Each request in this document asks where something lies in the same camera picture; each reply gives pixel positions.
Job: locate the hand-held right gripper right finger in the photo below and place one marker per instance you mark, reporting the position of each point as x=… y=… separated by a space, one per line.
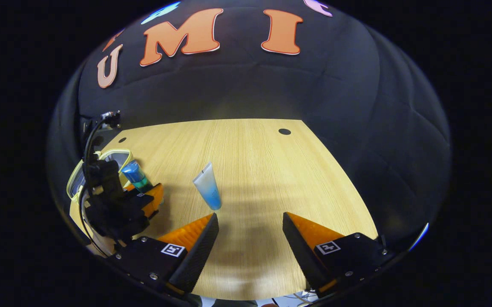
x=303 y=256

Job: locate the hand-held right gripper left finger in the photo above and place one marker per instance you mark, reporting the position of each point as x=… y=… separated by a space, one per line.
x=197 y=256

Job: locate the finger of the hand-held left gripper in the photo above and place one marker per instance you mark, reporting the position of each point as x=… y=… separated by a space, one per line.
x=129 y=187
x=156 y=198

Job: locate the blue skin care bottle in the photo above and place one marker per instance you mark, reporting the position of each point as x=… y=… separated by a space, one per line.
x=136 y=175

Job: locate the blue translucent squeeze tube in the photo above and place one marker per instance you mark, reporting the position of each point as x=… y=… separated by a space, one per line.
x=209 y=189

